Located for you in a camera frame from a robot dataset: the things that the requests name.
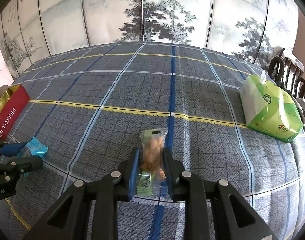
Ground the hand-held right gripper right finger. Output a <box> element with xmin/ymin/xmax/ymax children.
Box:
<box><xmin>162</xmin><ymin>147</ymin><xmax>271</xmax><ymax>240</ymax></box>

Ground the blue plaid tablecloth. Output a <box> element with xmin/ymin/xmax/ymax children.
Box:
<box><xmin>0</xmin><ymin>41</ymin><xmax>305</xmax><ymax>240</ymax></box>

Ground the green tissue pack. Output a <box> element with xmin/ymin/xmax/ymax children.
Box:
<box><xmin>239</xmin><ymin>70</ymin><xmax>304</xmax><ymax>143</ymax></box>

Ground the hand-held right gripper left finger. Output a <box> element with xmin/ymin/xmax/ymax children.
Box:
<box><xmin>22</xmin><ymin>147</ymin><xmax>140</xmax><ymax>240</ymax></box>

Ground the dark wooden chair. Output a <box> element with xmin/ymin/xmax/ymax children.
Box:
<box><xmin>267</xmin><ymin>48</ymin><xmax>305</xmax><ymax>85</ymax></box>
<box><xmin>290</xmin><ymin>76</ymin><xmax>305</xmax><ymax>100</ymax></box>

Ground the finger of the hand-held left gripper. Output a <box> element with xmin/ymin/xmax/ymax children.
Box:
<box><xmin>0</xmin><ymin>155</ymin><xmax>43</xmax><ymax>184</ymax></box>
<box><xmin>0</xmin><ymin>137</ymin><xmax>28</xmax><ymax>158</ymax></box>

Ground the light blue candy packet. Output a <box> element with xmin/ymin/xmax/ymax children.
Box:
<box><xmin>17</xmin><ymin>136</ymin><xmax>48</xmax><ymax>159</ymax></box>

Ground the red and gold tin box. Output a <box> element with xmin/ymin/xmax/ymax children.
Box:
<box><xmin>0</xmin><ymin>84</ymin><xmax>30</xmax><ymax>139</ymax></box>

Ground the clear peanut packet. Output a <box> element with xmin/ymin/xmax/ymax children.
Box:
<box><xmin>136</xmin><ymin>129</ymin><xmax>168</xmax><ymax>198</ymax></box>

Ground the painted landscape folding screen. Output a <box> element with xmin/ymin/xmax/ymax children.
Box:
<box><xmin>0</xmin><ymin>0</ymin><xmax>299</xmax><ymax>78</ymax></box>

